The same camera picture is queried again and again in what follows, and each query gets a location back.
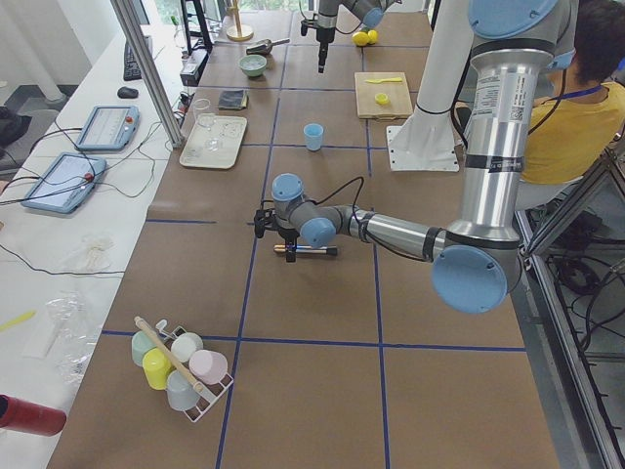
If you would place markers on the teach pendant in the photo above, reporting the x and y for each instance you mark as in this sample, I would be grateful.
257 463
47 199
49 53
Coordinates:
108 128
66 183

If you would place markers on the steel muddler black tip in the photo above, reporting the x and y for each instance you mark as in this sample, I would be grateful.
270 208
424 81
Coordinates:
309 250

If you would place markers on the person in yellow shirt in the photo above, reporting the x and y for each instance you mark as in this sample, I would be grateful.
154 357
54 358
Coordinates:
572 128

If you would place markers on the green plastic cup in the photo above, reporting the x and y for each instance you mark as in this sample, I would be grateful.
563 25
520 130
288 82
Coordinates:
140 345

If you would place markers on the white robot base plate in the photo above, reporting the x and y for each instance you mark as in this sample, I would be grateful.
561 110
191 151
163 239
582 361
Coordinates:
410 149

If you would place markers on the yellow lemon left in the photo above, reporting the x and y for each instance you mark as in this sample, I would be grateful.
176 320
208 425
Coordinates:
360 38

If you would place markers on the aluminium frame post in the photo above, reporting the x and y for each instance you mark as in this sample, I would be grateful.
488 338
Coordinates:
129 22

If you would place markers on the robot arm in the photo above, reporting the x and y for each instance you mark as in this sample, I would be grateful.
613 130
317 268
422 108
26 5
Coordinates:
369 12
475 259

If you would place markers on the red bottle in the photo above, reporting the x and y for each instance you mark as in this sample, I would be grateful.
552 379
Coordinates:
27 417

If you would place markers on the white wire cup rack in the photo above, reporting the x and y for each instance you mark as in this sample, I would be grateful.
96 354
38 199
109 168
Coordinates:
177 363

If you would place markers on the white plastic cup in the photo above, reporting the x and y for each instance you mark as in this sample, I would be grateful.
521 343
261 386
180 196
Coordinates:
185 345

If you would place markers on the yellow lemon upper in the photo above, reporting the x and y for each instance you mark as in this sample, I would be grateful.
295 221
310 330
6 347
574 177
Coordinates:
372 36

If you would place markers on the wooden cup tree stand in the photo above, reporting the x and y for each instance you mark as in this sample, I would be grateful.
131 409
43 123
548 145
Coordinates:
238 32

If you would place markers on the yellow plastic cup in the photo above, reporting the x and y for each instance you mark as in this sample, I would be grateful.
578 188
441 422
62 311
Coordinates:
156 368

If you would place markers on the green bowl of ice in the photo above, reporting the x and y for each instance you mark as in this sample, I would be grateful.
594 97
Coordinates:
253 65

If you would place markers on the yellow plastic knife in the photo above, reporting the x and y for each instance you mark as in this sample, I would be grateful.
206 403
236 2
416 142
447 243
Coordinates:
395 79

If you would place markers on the teach pendant near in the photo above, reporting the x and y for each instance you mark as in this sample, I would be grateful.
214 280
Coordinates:
66 183

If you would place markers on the bamboo cutting board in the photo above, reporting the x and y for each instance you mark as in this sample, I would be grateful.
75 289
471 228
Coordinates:
366 107

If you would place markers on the grey blue plastic cup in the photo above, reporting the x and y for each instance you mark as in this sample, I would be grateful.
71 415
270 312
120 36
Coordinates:
180 394

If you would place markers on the cream bear serving tray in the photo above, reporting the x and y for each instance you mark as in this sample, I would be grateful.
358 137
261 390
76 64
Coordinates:
229 130

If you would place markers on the clear wine glass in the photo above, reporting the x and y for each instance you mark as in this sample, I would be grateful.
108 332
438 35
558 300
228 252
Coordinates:
205 118

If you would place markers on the teach pendant far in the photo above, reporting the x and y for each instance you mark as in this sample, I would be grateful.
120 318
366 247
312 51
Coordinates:
108 128

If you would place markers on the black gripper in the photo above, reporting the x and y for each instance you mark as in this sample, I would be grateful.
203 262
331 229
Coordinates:
323 34
289 235

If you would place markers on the steel ice scoop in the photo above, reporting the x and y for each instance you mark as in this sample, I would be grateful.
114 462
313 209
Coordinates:
265 46

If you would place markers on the grey folded cloth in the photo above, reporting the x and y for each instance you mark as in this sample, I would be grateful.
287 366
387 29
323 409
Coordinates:
233 100

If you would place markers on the yellow lemon slice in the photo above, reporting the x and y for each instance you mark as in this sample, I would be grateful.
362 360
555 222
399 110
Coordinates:
382 99

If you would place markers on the pink plastic cup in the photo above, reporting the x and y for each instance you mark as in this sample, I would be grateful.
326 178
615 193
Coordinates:
210 367

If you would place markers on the black computer mouse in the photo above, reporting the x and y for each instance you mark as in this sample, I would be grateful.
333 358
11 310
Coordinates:
127 93

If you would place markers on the light blue plastic cup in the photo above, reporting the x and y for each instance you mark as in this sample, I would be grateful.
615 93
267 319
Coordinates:
313 135

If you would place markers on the black keyboard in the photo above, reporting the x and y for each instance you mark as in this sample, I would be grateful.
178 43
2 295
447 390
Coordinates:
131 68

